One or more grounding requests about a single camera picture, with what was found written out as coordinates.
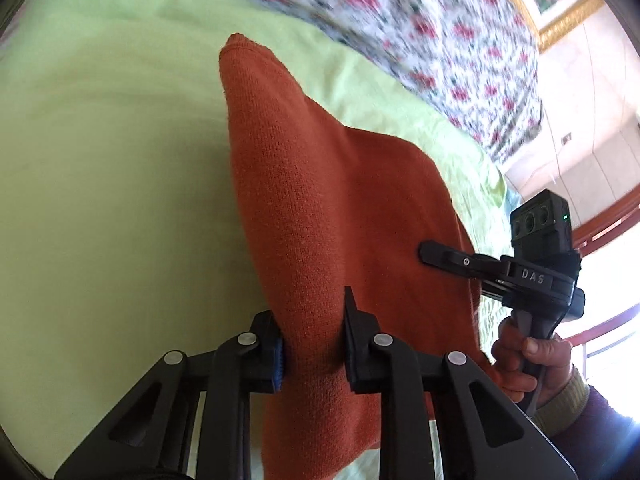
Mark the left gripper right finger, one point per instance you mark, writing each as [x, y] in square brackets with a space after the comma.
[441, 416]

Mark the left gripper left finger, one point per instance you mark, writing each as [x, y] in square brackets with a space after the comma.
[186, 412]

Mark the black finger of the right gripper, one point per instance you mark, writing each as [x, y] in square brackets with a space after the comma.
[452, 261]

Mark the rust orange knit sweater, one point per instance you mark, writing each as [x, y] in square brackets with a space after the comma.
[327, 211]

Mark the person's right hand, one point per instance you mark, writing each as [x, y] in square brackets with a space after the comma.
[526, 364]

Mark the light green bed sheet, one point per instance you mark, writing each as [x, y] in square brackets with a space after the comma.
[120, 238]

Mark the red floral white quilt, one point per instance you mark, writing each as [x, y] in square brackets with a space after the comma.
[475, 61]

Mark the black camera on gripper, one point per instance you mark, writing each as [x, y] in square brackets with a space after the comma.
[540, 228]

